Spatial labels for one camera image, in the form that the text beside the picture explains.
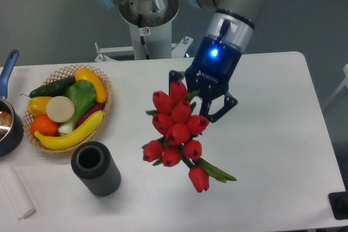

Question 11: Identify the blue black Robotiq gripper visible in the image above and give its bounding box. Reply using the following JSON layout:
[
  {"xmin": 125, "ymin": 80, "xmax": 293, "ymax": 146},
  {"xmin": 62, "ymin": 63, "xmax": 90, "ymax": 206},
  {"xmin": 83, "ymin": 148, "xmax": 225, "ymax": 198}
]
[{"xmin": 169, "ymin": 36, "xmax": 241, "ymax": 123}]

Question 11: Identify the red tulip bouquet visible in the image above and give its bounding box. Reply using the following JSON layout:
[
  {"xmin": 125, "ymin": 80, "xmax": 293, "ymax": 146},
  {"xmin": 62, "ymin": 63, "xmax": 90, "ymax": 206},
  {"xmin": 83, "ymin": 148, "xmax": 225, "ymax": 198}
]
[{"xmin": 142, "ymin": 80, "xmax": 237, "ymax": 193}]

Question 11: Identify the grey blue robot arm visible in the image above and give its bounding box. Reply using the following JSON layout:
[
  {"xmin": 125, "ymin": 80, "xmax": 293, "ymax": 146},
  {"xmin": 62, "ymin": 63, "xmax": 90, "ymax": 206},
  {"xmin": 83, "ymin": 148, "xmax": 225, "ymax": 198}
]
[{"xmin": 99, "ymin": 0, "xmax": 268, "ymax": 122}]

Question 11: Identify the purple eggplant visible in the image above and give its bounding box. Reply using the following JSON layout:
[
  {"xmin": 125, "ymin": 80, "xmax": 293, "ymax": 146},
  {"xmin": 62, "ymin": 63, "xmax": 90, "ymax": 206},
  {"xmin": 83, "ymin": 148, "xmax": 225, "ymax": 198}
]
[{"xmin": 76, "ymin": 103, "xmax": 104, "ymax": 128}]

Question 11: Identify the yellow squash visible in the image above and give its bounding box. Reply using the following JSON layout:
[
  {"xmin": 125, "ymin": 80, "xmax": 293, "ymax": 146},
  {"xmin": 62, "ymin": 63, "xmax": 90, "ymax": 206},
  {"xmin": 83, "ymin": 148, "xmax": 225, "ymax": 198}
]
[{"xmin": 75, "ymin": 68, "xmax": 107, "ymax": 103}]

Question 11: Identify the green leafy cabbage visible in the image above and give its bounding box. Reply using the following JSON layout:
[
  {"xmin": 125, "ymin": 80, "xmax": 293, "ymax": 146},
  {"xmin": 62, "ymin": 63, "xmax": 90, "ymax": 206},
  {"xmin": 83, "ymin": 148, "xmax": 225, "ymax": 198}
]
[{"xmin": 63, "ymin": 80, "xmax": 96, "ymax": 126}]

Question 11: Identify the dark grey ribbed vase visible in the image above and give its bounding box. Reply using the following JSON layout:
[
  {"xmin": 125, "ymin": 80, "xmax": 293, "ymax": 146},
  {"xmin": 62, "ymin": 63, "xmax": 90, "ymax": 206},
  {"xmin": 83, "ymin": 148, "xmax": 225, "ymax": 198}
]
[{"xmin": 71, "ymin": 141, "xmax": 121, "ymax": 197}]

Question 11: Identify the woven wicker basket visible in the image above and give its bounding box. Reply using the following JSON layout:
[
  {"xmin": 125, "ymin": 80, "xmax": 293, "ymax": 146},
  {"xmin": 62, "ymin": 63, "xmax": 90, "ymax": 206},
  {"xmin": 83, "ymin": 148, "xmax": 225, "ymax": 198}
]
[{"xmin": 22, "ymin": 65, "xmax": 113, "ymax": 154}]

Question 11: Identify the beige round onion slice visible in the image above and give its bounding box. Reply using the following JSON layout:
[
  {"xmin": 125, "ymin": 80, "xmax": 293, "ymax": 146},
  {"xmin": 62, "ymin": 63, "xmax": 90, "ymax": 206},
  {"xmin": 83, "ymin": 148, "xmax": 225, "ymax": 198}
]
[{"xmin": 46, "ymin": 96, "xmax": 74, "ymax": 123}]

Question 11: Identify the green cucumber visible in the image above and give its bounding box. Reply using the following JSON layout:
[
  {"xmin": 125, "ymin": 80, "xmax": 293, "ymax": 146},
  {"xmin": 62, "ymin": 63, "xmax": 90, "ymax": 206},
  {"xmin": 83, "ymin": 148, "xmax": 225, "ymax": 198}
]
[{"xmin": 21, "ymin": 77, "xmax": 76, "ymax": 98}]

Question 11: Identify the yellow banana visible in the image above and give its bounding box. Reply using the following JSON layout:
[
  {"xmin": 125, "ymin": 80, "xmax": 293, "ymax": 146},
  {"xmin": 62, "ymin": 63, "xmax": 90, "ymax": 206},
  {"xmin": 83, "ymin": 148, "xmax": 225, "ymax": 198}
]
[{"xmin": 34, "ymin": 110, "xmax": 104, "ymax": 151}]

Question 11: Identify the orange fruit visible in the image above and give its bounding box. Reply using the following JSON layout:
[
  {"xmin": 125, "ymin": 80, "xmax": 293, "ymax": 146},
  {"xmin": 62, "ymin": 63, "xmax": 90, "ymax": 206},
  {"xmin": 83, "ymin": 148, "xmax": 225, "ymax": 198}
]
[{"xmin": 30, "ymin": 115, "xmax": 58, "ymax": 136}]

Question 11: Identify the yellow bell pepper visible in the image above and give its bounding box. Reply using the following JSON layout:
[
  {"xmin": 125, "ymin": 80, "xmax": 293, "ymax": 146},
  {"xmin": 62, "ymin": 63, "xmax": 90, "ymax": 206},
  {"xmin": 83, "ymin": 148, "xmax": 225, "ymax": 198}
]
[{"xmin": 27, "ymin": 96, "xmax": 52, "ymax": 117}]

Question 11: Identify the black device at edge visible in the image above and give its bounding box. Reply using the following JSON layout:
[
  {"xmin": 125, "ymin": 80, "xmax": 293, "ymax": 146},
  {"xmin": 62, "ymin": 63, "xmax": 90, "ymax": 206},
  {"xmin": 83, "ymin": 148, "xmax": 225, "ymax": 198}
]
[{"xmin": 328, "ymin": 191, "xmax": 347, "ymax": 220}]

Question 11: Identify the white paper roll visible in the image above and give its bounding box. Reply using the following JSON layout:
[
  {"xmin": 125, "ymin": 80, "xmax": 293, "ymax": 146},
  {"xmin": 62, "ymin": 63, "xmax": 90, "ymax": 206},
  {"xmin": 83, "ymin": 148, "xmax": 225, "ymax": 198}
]
[{"xmin": 2, "ymin": 167, "xmax": 36, "ymax": 220}]

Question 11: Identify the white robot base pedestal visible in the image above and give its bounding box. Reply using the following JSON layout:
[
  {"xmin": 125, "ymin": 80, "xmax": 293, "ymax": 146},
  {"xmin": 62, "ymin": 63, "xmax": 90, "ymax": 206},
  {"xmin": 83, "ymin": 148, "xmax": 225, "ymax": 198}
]
[{"xmin": 95, "ymin": 0, "xmax": 193, "ymax": 62}]

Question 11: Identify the white frame at right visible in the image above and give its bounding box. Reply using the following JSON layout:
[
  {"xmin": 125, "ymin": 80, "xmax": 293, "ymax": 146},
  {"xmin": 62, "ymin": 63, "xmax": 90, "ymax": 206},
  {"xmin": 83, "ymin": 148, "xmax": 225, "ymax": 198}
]
[{"xmin": 323, "ymin": 64, "xmax": 347, "ymax": 111}]

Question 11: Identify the dark pot blue handle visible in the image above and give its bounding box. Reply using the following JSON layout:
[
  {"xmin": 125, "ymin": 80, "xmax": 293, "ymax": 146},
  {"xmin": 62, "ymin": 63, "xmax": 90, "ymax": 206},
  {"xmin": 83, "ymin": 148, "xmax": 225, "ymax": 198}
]
[{"xmin": 1, "ymin": 49, "xmax": 24, "ymax": 157}]

